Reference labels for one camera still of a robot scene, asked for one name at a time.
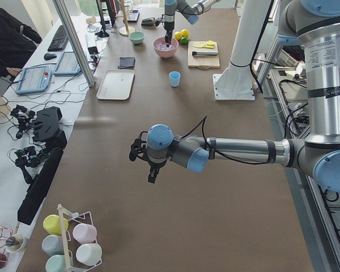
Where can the green lime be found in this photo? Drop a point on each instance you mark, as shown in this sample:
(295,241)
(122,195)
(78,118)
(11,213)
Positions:
(184,41)

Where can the paper cup with tools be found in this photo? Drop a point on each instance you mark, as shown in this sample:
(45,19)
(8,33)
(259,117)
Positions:
(16,243)

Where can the wooden cup stand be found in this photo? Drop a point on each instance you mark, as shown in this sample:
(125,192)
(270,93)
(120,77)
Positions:
(127,29)

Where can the black computer mouse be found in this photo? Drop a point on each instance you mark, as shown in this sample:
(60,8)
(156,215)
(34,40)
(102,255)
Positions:
(49,56)

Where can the blue plastic cup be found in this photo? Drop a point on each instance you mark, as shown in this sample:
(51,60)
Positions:
(174,78)

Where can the person in black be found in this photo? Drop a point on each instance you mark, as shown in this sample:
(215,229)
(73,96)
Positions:
(18,42)

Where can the aluminium frame post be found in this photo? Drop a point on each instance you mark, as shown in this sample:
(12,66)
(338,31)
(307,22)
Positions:
(74,40)

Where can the white wire cup rack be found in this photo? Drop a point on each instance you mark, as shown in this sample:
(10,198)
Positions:
(68,220)

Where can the blue teach pendant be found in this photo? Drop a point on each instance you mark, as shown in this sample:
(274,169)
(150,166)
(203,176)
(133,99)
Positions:
(34,80)
(67,65)

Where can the pink bowl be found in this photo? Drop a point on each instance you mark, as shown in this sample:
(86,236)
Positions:
(167,54)

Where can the steel muddler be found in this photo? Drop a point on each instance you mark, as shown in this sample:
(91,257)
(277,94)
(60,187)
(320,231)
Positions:
(203,53)

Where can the yellow lemon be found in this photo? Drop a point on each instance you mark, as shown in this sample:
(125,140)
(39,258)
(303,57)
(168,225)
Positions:
(185,33)
(178,36)

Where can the bamboo cutting board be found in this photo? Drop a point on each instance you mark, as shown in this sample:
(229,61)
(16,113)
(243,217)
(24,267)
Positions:
(203,62)

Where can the cream rabbit tray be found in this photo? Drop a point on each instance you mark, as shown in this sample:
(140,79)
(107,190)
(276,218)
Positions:
(115,85)

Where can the black gripper parts pile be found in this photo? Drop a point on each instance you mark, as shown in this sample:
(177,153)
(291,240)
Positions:
(46,129)

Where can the black keyboard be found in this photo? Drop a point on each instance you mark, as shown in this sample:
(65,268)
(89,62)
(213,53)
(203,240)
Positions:
(59,40)

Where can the grey folded cloth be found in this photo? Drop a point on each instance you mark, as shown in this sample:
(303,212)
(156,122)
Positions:
(126,62)

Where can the white cup on rack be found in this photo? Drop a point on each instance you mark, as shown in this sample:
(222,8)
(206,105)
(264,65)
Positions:
(89,254)

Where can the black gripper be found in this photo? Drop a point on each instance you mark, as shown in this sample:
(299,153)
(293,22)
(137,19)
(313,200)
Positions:
(169,26)
(153,165)

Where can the pile of clear ice cubes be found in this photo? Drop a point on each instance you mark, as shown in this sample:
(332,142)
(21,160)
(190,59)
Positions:
(161,45)

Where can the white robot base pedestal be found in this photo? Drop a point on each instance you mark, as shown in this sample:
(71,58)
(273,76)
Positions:
(235,83)

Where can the pink cup on rack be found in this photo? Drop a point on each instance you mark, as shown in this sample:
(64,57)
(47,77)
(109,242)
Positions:
(84,233)

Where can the green bowl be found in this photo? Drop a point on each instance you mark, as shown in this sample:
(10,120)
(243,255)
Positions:
(137,37)

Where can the steel ice scoop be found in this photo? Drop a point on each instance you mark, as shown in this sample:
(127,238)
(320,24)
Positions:
(150,22)

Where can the yellow plastic knife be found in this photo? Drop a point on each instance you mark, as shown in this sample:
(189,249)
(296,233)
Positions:
(203,45)

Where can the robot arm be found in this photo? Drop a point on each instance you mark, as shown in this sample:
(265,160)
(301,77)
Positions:
(190,13)
(316,24)

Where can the mint cup on rack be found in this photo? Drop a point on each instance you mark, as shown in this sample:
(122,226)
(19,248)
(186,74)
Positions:
(56,263)

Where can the yellow cup on rack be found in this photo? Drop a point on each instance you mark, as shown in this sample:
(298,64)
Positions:
(52,225)

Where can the black long bar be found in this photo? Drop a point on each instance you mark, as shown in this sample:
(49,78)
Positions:
(38,190)

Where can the grey cup on rack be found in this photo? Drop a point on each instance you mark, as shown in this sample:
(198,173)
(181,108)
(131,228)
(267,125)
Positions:
(52,245)

